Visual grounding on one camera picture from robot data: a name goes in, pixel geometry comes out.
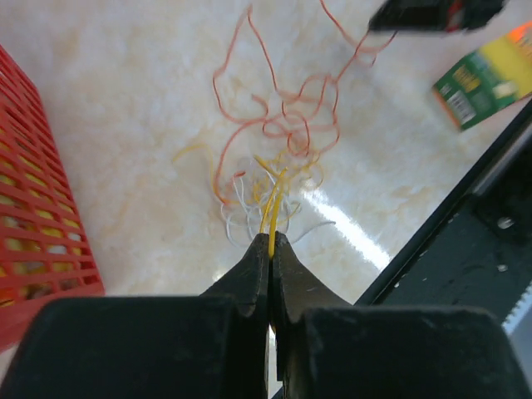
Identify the white wire tangle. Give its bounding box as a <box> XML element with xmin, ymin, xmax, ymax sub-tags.
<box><xmin>219</xmin><ymin>170</ymin><xmax>337</xmax><ymax>250</ymax></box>

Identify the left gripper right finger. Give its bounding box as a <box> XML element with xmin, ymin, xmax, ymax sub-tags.
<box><xmin>270</xmin><ymin>233</ymin><xmax>531</xmax><ymax>398</ymax></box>

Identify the red plastic shopping basket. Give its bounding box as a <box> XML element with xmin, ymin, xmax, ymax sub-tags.
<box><xmin>1</xmin><ymin>50</ymin><xmax>105</xmax><ymax>350</ymax></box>

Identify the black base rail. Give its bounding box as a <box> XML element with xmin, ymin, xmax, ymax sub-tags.
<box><xmin>357</xmin><ymin>104</ymin><xmax>531</xmax><ymax>335</ymax></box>

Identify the green orange sponge pack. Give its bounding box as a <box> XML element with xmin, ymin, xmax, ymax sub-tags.
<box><xmin>432</xmin><ymin>22</ymin><xmax>531</xmax><ymax>131</ymax></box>

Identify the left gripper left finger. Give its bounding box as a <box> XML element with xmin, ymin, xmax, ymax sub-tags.
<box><xmin>1</xmin><ymin>234</ymin><xmax>269</xmax><ymax>398</ymax></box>

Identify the yellow wire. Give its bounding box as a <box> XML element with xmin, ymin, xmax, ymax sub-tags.
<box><xmin>172</xmin><ymin>143</ymin><xmax>325</xmax><ymax>259</ymax></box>

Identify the orange wire tangle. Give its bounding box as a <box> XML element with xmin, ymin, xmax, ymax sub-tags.
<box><xmin>211</xmin><ymin>0</ymin><xmax>398</xmax><ymax>204</ymax></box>

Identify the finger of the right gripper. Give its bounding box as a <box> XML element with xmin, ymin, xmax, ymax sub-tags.
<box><xmin>368</xmin><ymin>0</ymin><xmax>505</xmax><ymax>32</ymax></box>

